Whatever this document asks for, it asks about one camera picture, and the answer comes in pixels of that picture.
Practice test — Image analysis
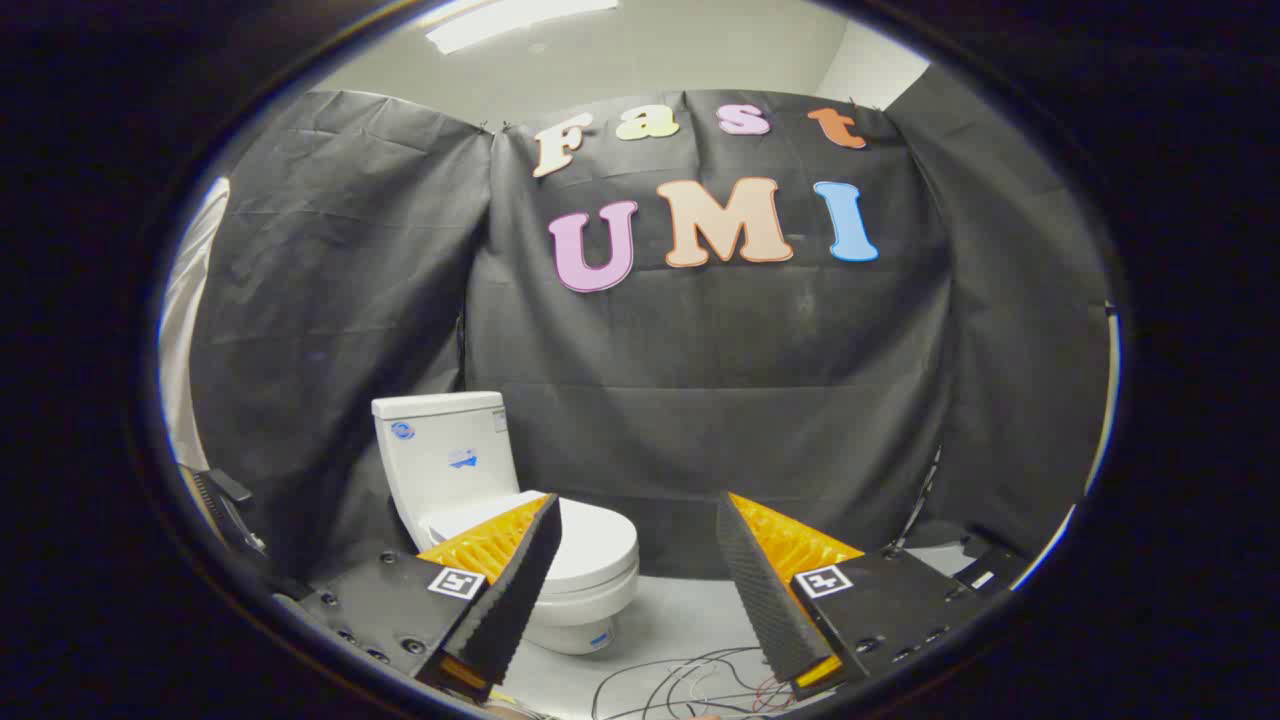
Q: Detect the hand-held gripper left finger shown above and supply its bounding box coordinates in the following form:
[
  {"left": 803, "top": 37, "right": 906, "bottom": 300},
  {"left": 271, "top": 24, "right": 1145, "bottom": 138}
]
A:
[{"left": 298, "top": 493, "right": 563, "bottom": 703}]

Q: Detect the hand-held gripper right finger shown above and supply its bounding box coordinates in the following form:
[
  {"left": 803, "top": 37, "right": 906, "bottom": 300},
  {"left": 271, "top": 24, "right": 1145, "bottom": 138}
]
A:
[{"left": 716, "top": 491, "right": 986, "bottom": 701}]

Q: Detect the black box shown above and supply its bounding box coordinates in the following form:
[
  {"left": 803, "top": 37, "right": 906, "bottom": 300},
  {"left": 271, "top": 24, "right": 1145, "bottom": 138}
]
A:
[{"left": 953, "top": 543, "right": 1033, "bottom": 598}]

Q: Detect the white toilet lid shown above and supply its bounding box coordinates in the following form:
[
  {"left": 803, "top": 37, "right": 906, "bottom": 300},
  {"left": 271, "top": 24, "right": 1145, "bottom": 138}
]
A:
[{"left": 428, "top": 491, "right": 640, "bottom": 595}]

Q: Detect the black backdrop cloth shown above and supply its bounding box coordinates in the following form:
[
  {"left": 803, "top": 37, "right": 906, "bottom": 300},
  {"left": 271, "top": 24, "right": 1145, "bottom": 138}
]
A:
[{"left": 190, "top": 88, "right": 1111, "bottom": 583}]

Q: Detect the white ceramic toilet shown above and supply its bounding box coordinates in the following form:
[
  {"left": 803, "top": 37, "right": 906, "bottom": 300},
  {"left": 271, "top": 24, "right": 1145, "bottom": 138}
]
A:
[{"left": 372, "top": 391, "right": 641, "bottom": 657}]

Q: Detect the tangle of floor cables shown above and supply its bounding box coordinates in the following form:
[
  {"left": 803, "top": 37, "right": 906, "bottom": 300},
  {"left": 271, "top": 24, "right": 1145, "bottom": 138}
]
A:
[{"left": 590, "top": 647, "right": 801, "bottom": 720}]

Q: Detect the black device with keys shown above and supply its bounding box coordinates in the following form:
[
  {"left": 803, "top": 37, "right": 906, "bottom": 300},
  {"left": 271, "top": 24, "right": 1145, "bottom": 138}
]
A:
[{"left": 180, "top": 464, "right": 273, "bottom": 563}]

